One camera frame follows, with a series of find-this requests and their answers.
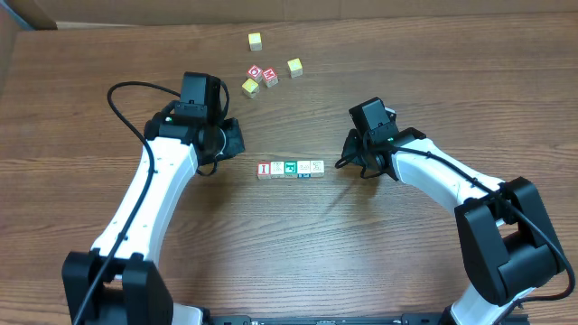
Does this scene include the white patterned wooden block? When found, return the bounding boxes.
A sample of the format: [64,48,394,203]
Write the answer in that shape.
[310,160,325,178]

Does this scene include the white and blue block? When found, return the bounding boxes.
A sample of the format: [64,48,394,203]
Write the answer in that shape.
[297,161,311,178]

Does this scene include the cardboard back board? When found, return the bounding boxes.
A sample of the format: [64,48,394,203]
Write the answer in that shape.
[1,0,577,30]

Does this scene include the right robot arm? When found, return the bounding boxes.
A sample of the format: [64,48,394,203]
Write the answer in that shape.
[335,97,576,325]

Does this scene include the white K wooden block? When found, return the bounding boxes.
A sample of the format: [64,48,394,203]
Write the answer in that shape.
[270,161,285,178]

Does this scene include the red I wooden block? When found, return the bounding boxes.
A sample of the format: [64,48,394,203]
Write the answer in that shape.
[256,162,271,180]

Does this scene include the red O wooden block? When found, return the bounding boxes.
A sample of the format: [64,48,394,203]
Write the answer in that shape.
[247,65,263,83]

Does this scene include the yellow wooden block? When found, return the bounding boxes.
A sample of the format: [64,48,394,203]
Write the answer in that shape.
[287,58,303,79]
[247,32,263,51]
[242,79,260,98]

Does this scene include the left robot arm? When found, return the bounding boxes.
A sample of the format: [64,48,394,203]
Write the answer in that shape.
[61,72,245,325]

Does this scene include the green wooden block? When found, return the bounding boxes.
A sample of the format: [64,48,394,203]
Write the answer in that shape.
[284,161,298,178]

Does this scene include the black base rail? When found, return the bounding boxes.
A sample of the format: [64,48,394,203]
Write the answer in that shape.
[198,313,532,325]

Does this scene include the red M wooden block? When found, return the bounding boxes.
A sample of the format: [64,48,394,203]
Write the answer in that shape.
[262,68,279,88]

